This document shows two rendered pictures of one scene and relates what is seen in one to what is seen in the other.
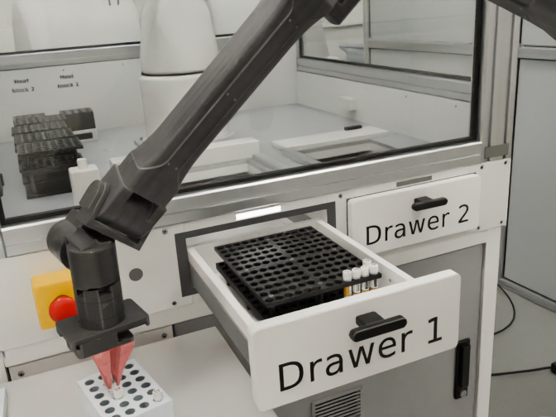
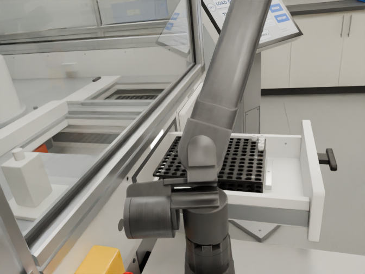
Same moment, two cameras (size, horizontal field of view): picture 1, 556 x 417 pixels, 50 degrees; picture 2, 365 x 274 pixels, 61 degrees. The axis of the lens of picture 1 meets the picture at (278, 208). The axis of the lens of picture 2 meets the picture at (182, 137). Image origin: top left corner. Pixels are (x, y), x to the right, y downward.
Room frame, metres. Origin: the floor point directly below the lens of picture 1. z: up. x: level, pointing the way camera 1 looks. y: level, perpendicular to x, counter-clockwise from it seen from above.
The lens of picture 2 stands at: (0.49, 0.47, 1.24)
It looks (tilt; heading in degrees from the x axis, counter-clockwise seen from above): 26 degrees down; 311
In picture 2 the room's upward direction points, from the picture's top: 6 degrees counter-clockwise
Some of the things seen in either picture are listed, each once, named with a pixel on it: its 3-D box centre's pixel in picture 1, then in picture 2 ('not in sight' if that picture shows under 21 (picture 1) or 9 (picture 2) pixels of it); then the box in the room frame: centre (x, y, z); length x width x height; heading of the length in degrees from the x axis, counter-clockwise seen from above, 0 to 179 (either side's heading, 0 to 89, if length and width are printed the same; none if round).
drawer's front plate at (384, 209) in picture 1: (416, 214); (195, 111); (1.06, -0.26, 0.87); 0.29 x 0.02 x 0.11; 113
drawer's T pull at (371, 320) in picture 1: (372, 323); (324, 159); (0.62, -0.10, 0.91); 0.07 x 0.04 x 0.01; 113
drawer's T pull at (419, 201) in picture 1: (425, 202); not in sight; (1.03, -0.27, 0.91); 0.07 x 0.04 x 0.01; 113
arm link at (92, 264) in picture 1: (92, 260); (200, 214); (0.68, 0.23, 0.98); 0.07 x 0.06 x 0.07; 35
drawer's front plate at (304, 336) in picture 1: (361, 336); (308, 171); (0.64, -0.09, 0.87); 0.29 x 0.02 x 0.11; 113
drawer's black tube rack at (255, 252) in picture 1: (292, 278); (213, 167); (0.83, -0.02, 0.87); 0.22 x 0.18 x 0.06; 23
